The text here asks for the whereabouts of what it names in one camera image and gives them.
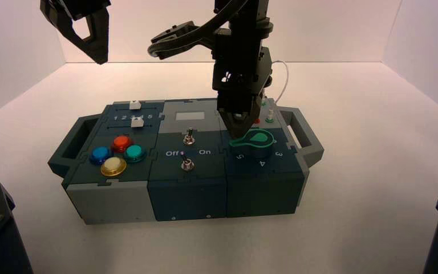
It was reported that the black knob with green pointer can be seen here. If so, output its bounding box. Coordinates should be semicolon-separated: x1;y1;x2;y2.
229;128;275;160

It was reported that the blue round push button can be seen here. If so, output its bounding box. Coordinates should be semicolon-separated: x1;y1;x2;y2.
89;146;113;166

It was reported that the white banana plug cable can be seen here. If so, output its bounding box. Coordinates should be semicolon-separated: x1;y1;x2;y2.
262;60;290;123

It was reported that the grey and teal control box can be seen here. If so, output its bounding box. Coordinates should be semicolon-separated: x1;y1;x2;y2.
47;99;325;226

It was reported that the red round push button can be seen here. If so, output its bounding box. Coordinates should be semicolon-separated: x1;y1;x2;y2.
111;135;133;154

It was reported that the silver metal toggle switch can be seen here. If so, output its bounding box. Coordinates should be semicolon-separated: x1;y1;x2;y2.
180;151;195;172
183;128;196;147

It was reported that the yellow round push button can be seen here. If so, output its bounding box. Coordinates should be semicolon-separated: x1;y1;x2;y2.
100;156;128;178

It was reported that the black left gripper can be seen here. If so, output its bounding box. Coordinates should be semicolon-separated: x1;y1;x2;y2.
39;0;112;65

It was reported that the green round push button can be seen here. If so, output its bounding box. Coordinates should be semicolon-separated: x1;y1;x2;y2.
123;144;148;164

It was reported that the black sleeved arm cable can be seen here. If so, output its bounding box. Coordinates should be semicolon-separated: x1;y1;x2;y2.
147;0;251;61

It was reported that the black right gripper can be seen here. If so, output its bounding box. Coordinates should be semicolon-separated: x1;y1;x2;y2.
212;41;273;140

